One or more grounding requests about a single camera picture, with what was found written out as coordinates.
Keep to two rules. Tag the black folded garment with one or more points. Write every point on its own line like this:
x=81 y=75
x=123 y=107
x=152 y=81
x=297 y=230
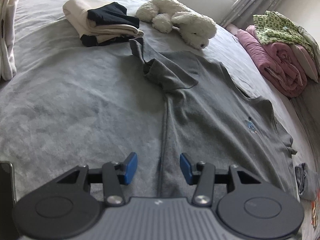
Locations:
x=110 y=13

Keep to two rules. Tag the bed with grey sheet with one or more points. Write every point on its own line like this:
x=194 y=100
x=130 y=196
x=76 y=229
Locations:
x=62 y=105

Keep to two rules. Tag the pale pink pillow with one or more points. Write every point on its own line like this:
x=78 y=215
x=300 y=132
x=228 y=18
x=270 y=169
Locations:
x=305 y=60

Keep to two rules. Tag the green patterned blanket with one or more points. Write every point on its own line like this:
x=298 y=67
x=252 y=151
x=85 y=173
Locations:
x=272 y=27

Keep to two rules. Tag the white plush dog toy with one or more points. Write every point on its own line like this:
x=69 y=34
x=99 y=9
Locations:
x=190 y=22

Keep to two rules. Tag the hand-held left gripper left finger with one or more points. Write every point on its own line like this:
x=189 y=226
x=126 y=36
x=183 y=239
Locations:
x=131 y=167

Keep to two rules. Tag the small white tag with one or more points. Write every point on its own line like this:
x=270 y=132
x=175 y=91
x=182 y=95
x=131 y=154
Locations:
x=235 y=38

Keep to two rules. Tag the dark navy folded garment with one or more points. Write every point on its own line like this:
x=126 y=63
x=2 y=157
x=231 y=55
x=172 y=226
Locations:
x=87 y=41

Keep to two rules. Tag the pink folded quilt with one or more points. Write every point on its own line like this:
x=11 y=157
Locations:
x=275 y=55

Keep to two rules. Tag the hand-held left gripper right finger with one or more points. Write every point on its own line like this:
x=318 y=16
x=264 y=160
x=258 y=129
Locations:
x=185 y=167

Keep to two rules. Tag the grey quilted headboard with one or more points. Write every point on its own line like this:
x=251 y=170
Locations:
x=310 y=120

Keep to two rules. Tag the white garment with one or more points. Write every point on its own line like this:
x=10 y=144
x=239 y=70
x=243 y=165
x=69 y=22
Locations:
x=7 y=42

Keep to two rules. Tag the orange packet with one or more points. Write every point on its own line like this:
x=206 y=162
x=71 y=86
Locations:
x=316 y=212

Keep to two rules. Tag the small folded grey garment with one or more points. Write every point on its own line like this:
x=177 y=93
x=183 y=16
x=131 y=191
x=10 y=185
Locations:
x=308 y=180

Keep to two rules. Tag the beige folded garment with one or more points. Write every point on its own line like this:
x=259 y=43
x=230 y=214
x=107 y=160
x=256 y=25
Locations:
x=77 y=12

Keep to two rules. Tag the grey curtain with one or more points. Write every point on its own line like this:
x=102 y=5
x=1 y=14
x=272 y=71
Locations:
x=255 y=2

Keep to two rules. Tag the smartphone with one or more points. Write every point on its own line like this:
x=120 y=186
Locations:
x=6 y=180

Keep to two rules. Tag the grey t-shirt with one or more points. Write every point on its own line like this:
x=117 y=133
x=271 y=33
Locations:
x=212 y=105

